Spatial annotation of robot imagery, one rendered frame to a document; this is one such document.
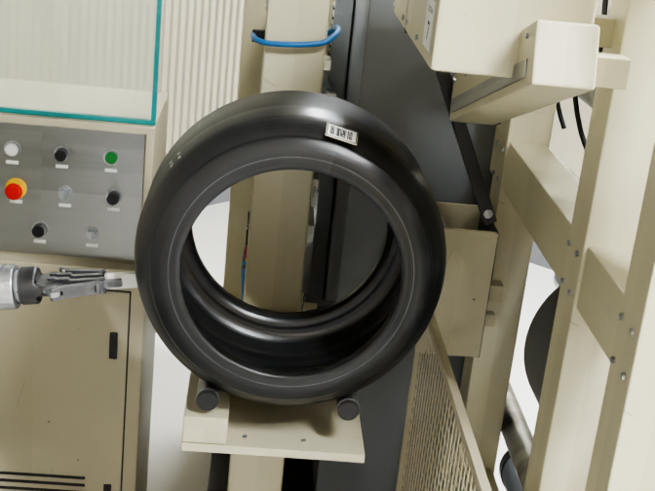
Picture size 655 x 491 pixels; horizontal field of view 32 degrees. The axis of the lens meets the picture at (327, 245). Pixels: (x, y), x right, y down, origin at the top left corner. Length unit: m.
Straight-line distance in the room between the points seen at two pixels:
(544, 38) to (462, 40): 0.14
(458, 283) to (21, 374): 1.18
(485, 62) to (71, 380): 1.61
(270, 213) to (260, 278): 0.15
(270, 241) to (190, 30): 3.56
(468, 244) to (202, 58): 3.77
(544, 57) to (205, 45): 4.47
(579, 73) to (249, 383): 0.90
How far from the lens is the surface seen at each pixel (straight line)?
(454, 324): 2.60
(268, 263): 2.58
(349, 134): 2.11
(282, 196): 2.53
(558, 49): 1.78
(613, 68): 1.89
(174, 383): 4.38
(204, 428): 2.34
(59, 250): 3.00
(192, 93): 6.14
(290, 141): 2.09
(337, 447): 2.39
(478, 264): 2.55
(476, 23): 1.85
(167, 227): 2.14
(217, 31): 6.19
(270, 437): 2.40
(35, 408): 3.13
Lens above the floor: 1.97
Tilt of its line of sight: 19 degrees down
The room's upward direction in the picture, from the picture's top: 6 degrees clockwise
